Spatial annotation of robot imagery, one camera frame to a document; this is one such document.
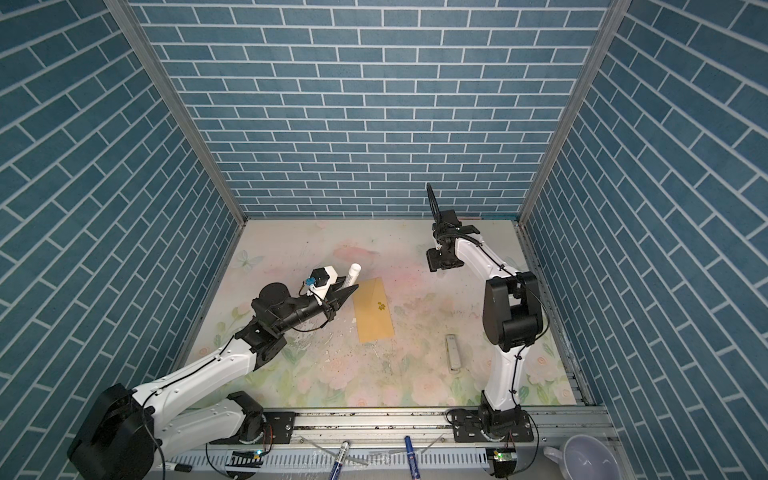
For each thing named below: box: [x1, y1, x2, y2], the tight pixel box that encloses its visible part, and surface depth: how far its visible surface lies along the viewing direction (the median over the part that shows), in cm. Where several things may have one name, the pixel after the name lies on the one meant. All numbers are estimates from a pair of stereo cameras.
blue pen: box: [404, 435, 421, 480], surface depth 70 cm
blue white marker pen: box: [330, 440, 350, 480], surface depth 70 cm
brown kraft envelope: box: [354, 277, 395, 343], surface depth 95 cm
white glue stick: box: [344, 263, 362, 288], surface depth 69 cm
